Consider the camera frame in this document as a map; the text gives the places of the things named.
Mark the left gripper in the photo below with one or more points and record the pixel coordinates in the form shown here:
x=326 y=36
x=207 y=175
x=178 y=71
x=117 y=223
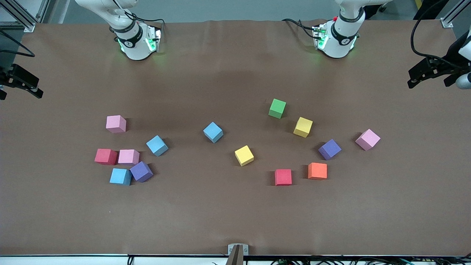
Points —
x=443 y=68

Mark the yellow foam block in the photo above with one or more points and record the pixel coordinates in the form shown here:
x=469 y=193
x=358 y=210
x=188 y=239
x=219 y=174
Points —
x=244 y=155
x=303 y=126

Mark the blue foam block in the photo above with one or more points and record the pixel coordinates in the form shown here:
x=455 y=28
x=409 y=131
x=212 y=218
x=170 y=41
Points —
x=213 y=131
x=120 y=176
x=157 y=145

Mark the purple foam block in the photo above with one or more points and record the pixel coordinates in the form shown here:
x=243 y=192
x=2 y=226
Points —
x=329 y=149
x=141 y=171

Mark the green foam block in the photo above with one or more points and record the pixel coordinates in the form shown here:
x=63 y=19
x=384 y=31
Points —
x=277 y=108

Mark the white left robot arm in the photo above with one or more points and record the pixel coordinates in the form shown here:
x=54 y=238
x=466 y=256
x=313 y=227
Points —
x=340 y=42

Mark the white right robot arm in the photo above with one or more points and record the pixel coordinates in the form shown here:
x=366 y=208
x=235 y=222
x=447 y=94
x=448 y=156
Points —
x=134 y=46

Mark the pink foam block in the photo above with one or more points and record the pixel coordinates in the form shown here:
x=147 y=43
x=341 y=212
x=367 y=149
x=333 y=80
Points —
x=116 y=123
x=367 y=139
x=128 y=156

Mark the red foam block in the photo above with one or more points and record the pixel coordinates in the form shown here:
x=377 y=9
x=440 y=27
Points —
x=105 y=156
x=283 y=177

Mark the orange foam block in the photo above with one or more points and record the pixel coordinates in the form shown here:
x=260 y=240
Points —
x=317 y=170

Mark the brown table cover sheet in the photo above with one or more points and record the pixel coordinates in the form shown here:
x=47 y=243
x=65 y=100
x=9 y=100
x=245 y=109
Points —
x=235 y=213

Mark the aluminium frame profile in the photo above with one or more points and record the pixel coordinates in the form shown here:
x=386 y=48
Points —
x=451 y=20
x=22 y=20
x=43 y=11

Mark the grey metal bracket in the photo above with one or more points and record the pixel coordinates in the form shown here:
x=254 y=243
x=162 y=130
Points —
x=237 y=253

